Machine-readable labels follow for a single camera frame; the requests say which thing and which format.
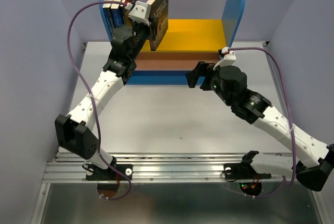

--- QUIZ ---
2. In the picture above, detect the aluminium mounting rail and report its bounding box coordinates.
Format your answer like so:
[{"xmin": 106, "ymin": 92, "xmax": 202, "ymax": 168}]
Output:
[{"xmin": 43, "ymin": 152, "xmax": 298, "ymax": 184}]

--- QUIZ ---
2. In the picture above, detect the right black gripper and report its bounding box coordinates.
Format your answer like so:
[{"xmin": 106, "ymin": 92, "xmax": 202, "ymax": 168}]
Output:
[{"xmin": 185, "ymin": 61, "xmax": 233, "ymax": 107}]

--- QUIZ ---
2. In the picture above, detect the Jane Eyre book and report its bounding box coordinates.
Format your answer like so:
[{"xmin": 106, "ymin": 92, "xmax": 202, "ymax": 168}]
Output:
[{"xmin": 114, "ymin": 0, "xmax": 130, "ymax": 23}]

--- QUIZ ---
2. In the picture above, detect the blue yellow wooden bookshelf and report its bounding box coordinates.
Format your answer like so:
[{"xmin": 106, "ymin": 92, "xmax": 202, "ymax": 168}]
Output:
[{"xmin": 97, "ymin": 0, "xmax": 247, "ymax": 86}]

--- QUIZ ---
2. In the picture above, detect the Animal Farm book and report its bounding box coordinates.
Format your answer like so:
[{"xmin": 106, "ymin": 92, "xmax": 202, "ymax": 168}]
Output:
[{"xmin": 102, "ymin": 0, "xmax": 113, "ymax": 36}]

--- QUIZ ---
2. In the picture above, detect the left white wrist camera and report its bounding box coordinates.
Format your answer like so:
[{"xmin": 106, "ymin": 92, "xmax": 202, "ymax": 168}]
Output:
[{"xmin": 125, "ymin": 1, "xmax": 151, "ymax": 26}]

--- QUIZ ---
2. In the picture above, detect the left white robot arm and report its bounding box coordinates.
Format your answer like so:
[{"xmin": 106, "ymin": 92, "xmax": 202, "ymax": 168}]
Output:
[{"xmin": 55, "ymin": 22, "xmax": 150, "ymax": 180}]

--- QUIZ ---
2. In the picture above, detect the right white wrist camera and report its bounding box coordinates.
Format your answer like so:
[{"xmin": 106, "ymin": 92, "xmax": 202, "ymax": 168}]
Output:
[{"xmin": 213, "ymin": 47, "xmax": 236, "ymax": 70}]

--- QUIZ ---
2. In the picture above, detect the A Tale of Two Cities book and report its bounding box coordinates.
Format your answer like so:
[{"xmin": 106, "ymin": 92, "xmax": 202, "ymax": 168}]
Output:
[{"xmin": 147, "ymin": 0, "xmax": 169, "ymax": 51}]

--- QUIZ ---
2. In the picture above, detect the Nineteen Eighty-Four book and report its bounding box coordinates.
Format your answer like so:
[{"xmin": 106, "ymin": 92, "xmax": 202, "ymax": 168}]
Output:
[{"xmin": 109, "ymin": 0, "xmax": 121, "ymax": 26}]

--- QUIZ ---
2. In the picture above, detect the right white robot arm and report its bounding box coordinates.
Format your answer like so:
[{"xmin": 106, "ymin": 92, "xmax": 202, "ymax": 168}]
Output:
[{"xmin": 185, "ymin": 61, "xmax": 333, "ymax": 192}]

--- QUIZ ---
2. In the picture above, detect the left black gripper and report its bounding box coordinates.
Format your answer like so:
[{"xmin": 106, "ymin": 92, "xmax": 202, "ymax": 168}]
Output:
[{"xmin": 127, "ymin": 15, "xmax": 159, "ymax": 61}]

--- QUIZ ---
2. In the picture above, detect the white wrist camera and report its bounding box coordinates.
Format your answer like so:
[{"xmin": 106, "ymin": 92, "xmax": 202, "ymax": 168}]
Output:
[
  {"xmin": 213, "ymin": 47, "xmax": 236, "ymax": 70},
  {"xmin": 125, "ymin": 1, "xmax": 151, "ymax": 26}
]

